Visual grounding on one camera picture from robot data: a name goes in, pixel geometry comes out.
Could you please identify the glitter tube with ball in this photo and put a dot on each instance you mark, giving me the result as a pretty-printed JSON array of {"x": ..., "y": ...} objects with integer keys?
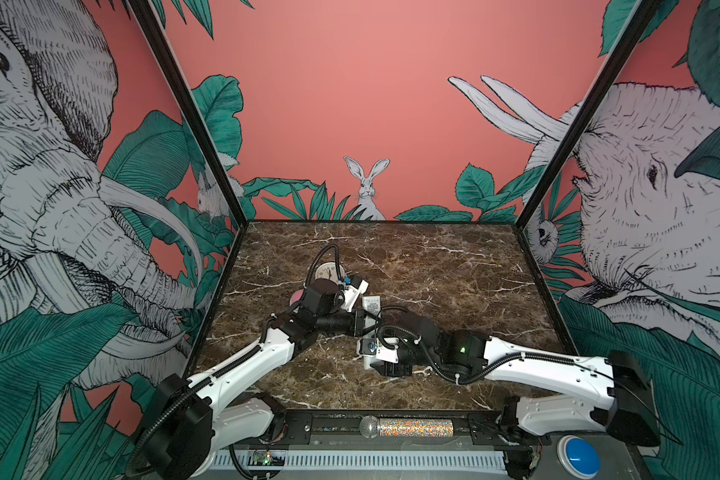
[{"x": 374, "y": 427}]

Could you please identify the black left frame post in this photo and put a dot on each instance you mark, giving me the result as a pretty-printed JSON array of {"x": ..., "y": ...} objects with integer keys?
[{"x": 148, "y": 21}]

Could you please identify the small green circuit board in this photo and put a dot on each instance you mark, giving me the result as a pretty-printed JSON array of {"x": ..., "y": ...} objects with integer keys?
[{"x": 266, "y": 459}]

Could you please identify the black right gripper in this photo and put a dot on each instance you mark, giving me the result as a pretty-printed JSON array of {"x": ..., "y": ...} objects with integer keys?
[{"x": 392, "y": 370}]

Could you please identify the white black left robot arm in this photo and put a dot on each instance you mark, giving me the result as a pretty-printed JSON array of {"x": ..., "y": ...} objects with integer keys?
[{"x": 189, "y": 420}]

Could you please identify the black right frame post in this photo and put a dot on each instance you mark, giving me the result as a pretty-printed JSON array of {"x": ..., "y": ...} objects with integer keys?
[{"x": 628, "y": 38}]

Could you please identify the pink white round container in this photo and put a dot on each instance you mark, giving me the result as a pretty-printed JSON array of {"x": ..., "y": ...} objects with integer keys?
[{"x": 296, "y": 297}]

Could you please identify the white round alarm clock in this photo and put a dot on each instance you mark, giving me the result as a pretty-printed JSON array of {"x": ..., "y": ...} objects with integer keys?
[{"x": 328, "y": 271}]

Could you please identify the black frame post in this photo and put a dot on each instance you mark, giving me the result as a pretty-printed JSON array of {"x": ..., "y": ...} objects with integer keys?
[
  {"x": 148, "y": 21},
  {"x": 628, "y": 38}
]

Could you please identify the white slotted cable duct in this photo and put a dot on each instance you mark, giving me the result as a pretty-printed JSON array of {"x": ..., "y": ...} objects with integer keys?
[{"x": 491, "y": 462}]

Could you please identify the blue push button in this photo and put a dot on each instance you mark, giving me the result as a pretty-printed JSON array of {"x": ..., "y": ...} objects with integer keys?
[{"x": 578, "y": 457}]

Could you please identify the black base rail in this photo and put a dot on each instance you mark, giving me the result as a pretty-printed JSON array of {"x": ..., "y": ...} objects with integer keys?
[{"x": 478, "y": 427}]

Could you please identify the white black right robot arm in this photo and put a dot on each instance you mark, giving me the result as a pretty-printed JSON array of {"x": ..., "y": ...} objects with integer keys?
[{"x": 609, "y": 394}]

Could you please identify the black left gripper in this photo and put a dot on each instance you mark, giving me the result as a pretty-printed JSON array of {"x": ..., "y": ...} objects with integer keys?
[{"x": 356, "y": 322}]

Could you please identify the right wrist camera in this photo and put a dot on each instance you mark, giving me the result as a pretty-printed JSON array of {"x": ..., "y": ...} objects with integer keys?
[{"x": 375, "y": 355}]

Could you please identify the white remote control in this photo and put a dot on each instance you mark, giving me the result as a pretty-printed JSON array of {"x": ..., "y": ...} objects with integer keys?
[{"x": 371, "y": 306}]

